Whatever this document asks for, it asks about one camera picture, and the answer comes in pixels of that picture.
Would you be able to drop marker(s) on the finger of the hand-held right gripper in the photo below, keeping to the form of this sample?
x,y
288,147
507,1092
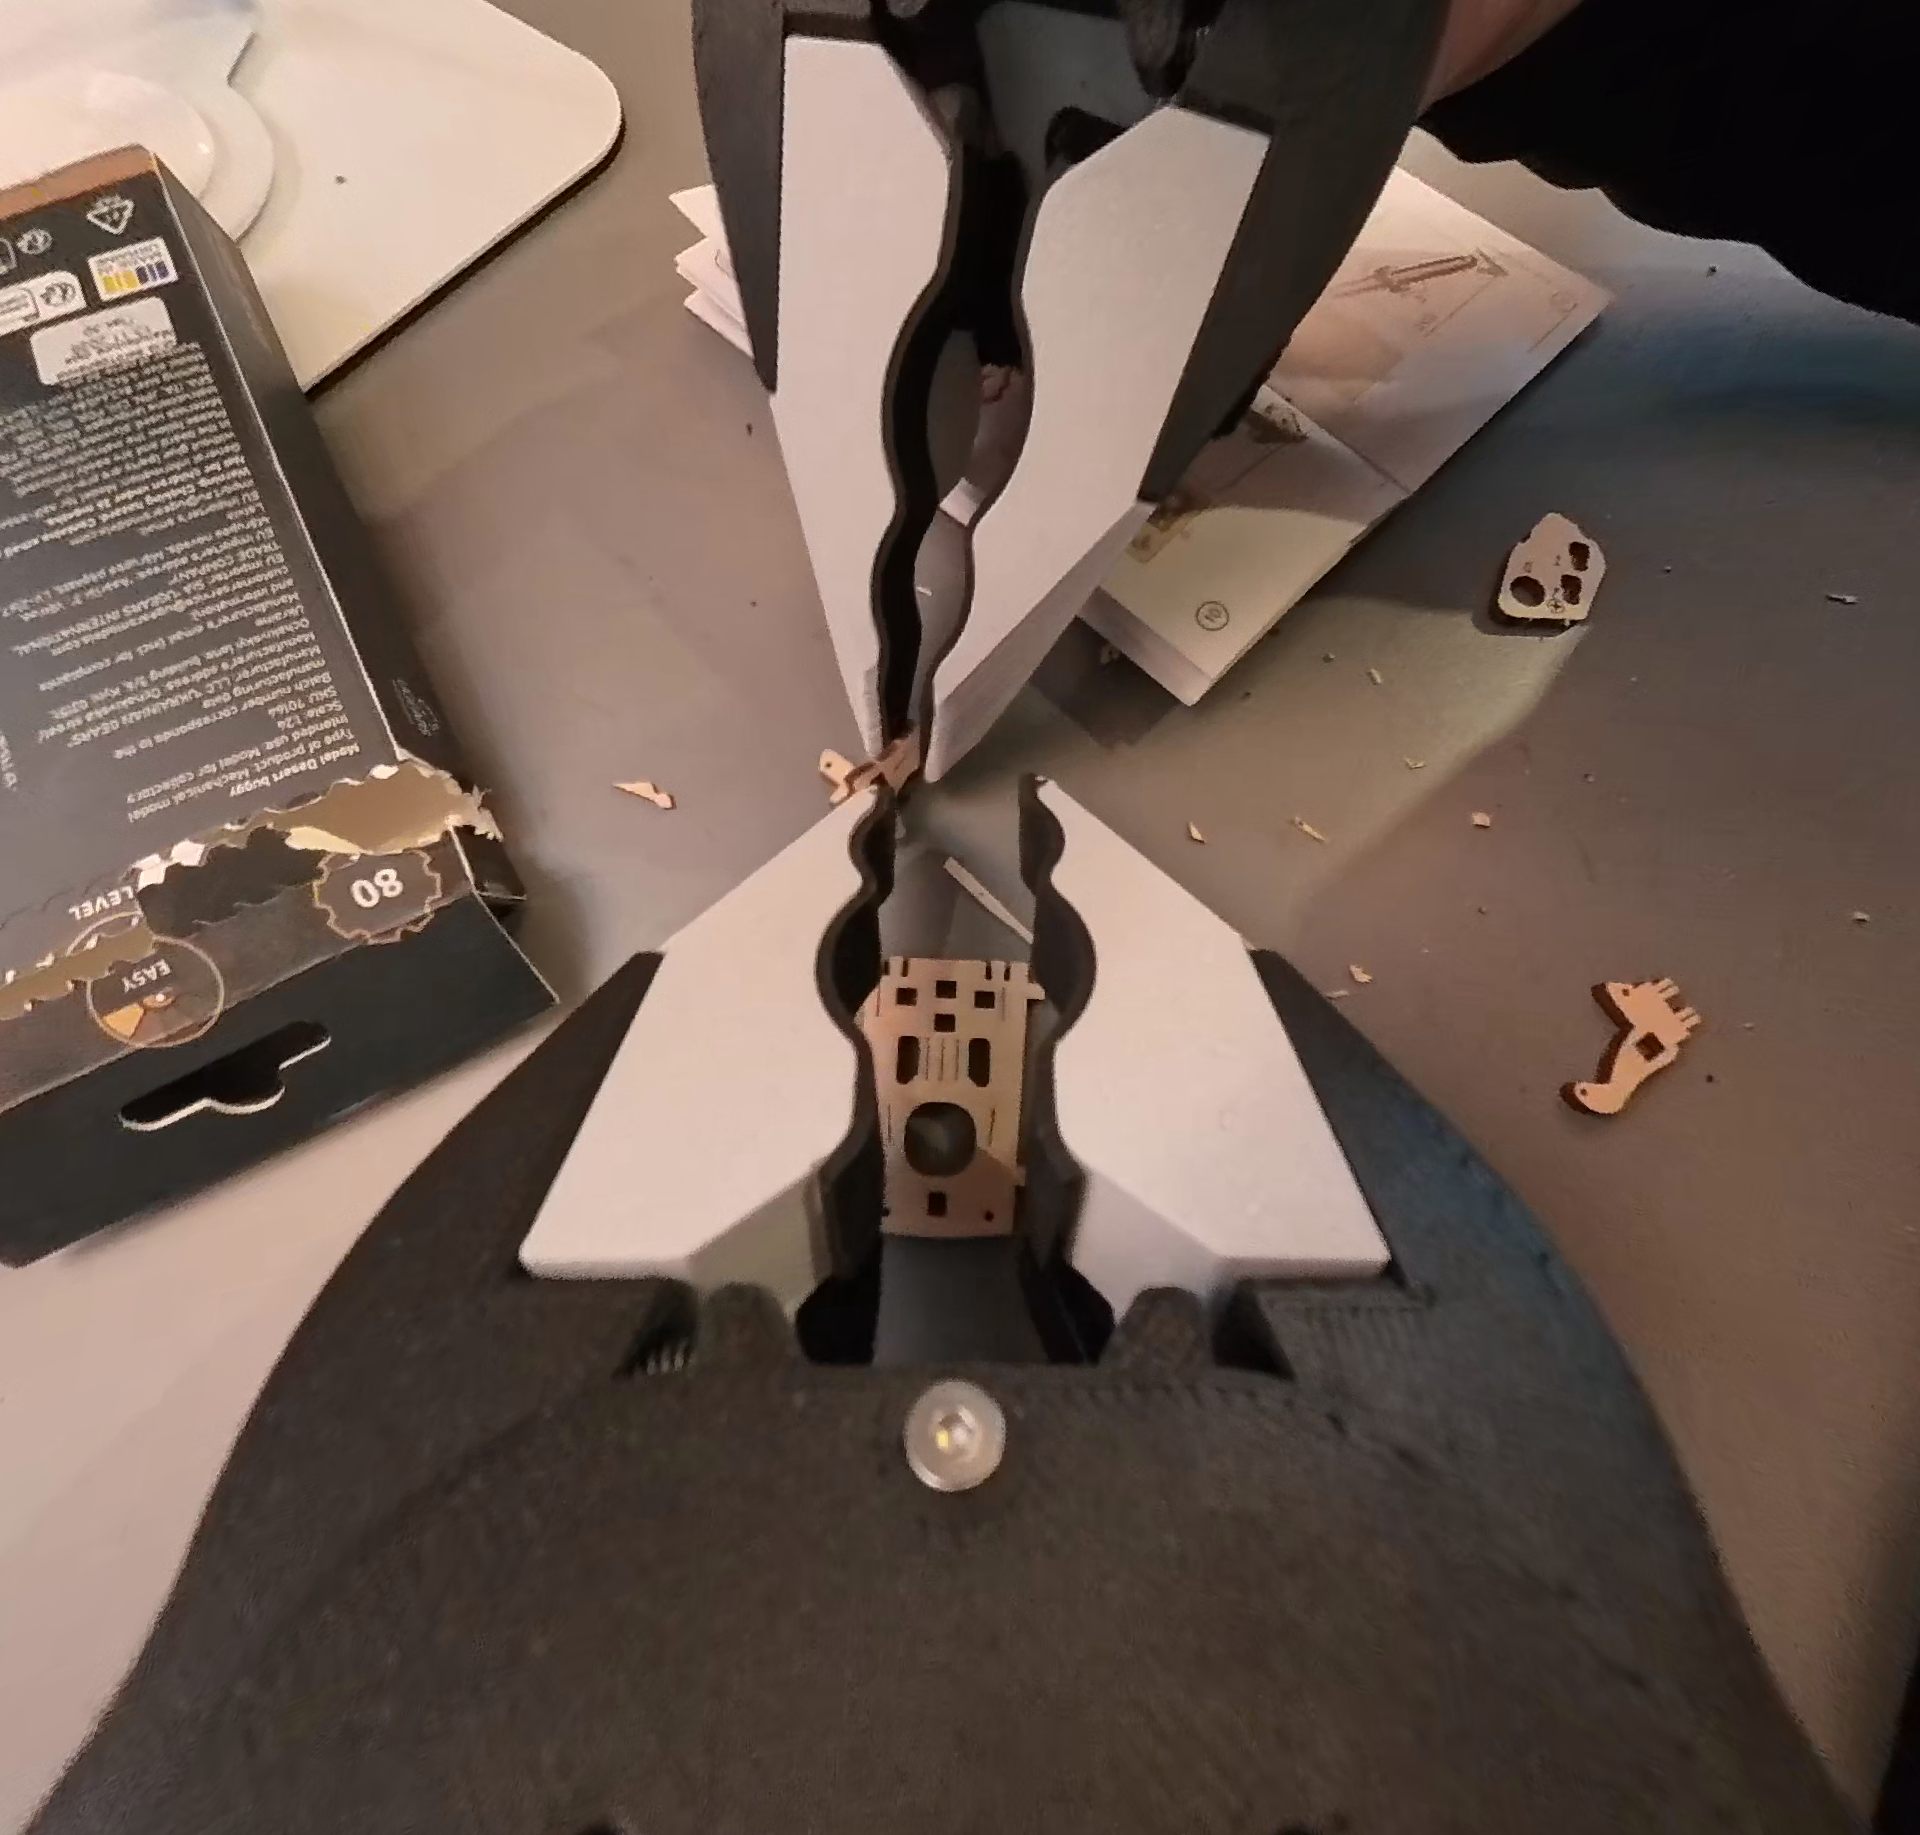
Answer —
x,y
1103,364
840,291

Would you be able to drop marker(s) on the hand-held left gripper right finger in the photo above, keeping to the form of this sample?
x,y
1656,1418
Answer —
x,y
1215,1116

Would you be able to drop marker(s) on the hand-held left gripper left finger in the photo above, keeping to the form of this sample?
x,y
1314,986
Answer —
x,y
674,1116

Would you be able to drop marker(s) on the wooden plate with cutouts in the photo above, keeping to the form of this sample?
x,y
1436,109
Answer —
x,y
1009,1100

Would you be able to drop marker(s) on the small wooden cross-shaped part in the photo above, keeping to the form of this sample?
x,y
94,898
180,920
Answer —
x,y
870,774

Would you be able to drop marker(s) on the person's right forearm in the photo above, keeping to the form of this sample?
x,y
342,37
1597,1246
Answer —
x,y
1724,35

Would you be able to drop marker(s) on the wooden hook-shaped model part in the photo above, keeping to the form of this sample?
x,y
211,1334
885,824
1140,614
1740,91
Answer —
x,y
1629,1040

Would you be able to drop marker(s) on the paper instruction booklet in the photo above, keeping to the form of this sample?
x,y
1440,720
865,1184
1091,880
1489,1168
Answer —
x,y
1351,424

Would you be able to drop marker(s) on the scattered wood chips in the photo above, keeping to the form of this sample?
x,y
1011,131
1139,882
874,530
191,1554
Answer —
x,y
1309,828

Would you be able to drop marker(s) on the thin wooden sliver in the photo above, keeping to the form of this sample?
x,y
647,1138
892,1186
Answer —
x,y
983,898

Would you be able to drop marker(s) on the jagged wooden scrap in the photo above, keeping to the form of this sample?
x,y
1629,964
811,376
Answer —
x,y
645,794

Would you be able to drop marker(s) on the white flat stand base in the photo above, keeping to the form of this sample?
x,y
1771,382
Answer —
x,y
450,95

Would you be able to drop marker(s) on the rounded wooden part with holes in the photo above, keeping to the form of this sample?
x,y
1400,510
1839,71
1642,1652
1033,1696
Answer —
x,y
1545,568

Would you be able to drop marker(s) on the torn black cardboard box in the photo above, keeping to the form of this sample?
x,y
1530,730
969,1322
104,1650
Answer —
x,y
180,590

